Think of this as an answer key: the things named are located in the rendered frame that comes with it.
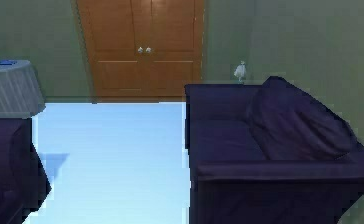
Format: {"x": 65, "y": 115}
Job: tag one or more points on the round silver door knob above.
{"x": 148, "y": 50}
{"x": 140, "y": 50}

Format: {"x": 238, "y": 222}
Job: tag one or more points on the dark purple armchair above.
{"x": 10, "y": 166}

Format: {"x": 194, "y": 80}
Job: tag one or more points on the grey pleated lamp shade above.
{"x": 13, "y": 90}

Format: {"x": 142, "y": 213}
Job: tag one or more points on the dark purple sofa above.
{"x": 243, "y": 186}

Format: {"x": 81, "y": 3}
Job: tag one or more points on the brown wooden double door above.
{"x": 140, "y": 70}

